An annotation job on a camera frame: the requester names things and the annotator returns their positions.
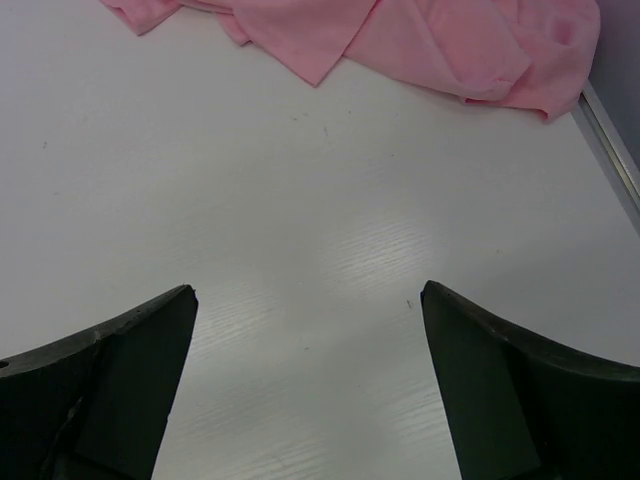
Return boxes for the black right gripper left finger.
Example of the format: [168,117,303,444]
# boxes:
[1,285,198,479]

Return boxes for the pink t shirt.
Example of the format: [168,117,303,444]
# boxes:
[98,0,602,122]

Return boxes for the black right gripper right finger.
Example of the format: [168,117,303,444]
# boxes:
[421,281,639,479]

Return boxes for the aluminium table edge rail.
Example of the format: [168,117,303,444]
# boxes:
[572,82,639,232]

